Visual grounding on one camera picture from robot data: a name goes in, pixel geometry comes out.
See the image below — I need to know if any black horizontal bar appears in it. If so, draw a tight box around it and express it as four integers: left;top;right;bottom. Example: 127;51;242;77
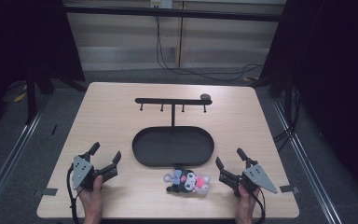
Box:
64;5;282;22

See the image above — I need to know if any metal floor rail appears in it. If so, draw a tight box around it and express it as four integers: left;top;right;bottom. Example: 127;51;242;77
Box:
0;102;46;216
271;99;344;224

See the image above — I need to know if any yellow tape piece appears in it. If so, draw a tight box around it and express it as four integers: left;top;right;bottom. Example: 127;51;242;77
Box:
13;91;28;104

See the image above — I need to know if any person's left hand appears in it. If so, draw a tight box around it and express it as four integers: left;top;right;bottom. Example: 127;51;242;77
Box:
76;175;103;224

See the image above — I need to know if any black hook stand with tray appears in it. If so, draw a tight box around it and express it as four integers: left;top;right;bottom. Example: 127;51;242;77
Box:
131;93;215;168

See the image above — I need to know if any black cable bundle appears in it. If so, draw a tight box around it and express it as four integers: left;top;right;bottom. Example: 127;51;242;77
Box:
272;83;302;153

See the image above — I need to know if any person's right hand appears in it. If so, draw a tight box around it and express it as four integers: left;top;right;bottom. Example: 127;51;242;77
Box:
235;184;260;224

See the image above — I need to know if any black metal stand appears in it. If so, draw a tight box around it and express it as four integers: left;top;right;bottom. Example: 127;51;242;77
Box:
24;66;57;125

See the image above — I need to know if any grey tape strip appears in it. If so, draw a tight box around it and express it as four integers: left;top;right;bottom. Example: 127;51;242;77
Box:
32;188;59;198
279;185;300;194

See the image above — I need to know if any black curtain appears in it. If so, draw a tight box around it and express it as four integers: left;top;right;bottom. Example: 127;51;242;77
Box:
0;0;86;141
255;0;358;206

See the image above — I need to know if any black cable on floor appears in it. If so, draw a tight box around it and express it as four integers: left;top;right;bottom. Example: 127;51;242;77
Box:
155;15;264;82

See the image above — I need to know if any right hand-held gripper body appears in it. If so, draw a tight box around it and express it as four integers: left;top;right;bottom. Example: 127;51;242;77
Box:
218;158;279;198

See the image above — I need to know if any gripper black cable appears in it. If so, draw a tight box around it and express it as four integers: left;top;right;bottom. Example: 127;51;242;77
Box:
66;163;85;224
255;187;267;224

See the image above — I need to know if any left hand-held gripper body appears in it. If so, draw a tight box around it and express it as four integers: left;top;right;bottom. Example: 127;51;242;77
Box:
71;151;119;191

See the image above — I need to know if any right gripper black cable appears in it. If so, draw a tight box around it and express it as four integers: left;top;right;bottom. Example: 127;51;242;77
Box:
255;187;267;224

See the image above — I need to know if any white wall socket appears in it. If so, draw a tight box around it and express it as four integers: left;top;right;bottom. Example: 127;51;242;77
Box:
150;0;173;9

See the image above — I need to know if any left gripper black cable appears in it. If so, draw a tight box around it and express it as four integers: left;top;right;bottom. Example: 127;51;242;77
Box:
66;163;85;224

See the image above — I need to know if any plush doll keychain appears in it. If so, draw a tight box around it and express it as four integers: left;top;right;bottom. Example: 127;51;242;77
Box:
163;169;211;196

